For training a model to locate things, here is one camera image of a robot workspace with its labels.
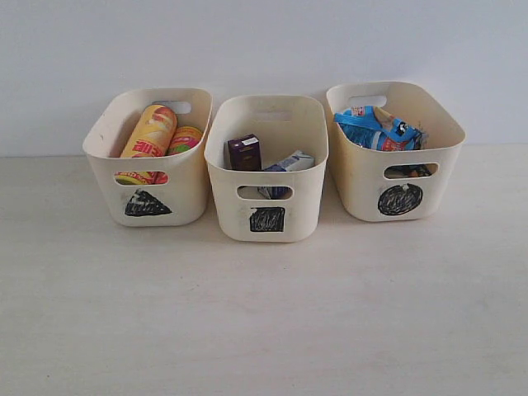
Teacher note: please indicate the purple drink carton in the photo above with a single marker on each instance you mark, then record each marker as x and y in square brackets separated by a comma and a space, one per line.
[245, 153]

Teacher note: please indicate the blue white milk carton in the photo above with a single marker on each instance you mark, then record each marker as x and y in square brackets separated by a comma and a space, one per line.
[297, 161]

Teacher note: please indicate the pink chips can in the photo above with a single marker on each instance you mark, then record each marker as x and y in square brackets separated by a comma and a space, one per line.
[184, 139]

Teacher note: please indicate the blue noodle packet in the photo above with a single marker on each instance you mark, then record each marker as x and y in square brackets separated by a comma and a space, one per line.
[371, 127]

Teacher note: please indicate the yellow chips can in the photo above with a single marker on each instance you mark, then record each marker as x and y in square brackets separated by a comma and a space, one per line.
[149, 139]

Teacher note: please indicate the orange noodle packet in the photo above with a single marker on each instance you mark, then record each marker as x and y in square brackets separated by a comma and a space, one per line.
[409, 171]

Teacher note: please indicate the middle cream plastic bin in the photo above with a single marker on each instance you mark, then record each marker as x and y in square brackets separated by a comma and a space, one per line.
[279, 207]

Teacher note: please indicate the cream plastic bin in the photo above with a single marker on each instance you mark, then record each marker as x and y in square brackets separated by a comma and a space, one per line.
[183, 199]
[378, 186]
[279, 207]

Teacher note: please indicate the left cream plastic bin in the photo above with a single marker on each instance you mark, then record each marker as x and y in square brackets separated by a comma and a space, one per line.
[183, 199]

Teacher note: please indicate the right cream plastic bin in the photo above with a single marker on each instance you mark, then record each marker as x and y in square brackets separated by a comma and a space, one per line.
[378, 186]

